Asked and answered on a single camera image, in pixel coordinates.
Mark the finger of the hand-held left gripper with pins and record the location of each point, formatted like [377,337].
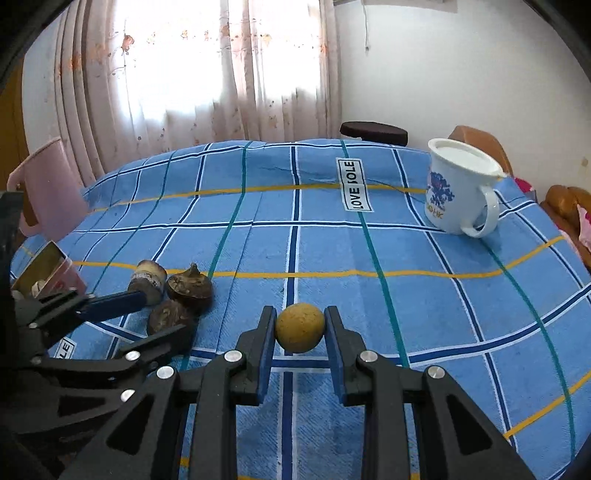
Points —
[157,348]
[115,304]

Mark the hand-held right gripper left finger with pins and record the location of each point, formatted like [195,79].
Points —
[268,355]

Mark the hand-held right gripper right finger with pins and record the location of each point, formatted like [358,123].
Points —
[334,355]

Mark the dark brown water chestnut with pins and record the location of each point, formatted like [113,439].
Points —
[168,318]
[189,288]

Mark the round yellow-brown longan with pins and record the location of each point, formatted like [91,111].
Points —
[300,328]

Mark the pink metal tin box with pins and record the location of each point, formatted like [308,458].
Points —
[55,272]

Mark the cut brown root piece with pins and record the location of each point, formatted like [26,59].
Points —
[148,277]

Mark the pink electric kettle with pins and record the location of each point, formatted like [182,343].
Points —
[51,194]

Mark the blue plaid tablecloth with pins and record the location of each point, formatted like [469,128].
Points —
[323,240]

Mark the wooden door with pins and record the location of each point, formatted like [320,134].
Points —
[11,138]

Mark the white mug blue print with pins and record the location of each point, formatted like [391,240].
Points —
[455,189]

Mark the dark round stool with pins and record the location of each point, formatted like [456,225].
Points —
[374,131]

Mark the sheer floral curtain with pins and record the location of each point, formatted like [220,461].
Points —
[184,69]

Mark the red cloth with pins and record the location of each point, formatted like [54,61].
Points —
[524,184]

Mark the brown leather armchair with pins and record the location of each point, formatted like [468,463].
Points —
[480,138]

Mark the brown leather sofa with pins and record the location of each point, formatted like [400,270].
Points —
[561,203]

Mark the pink floral pillow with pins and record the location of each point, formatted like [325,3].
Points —
[585,226]

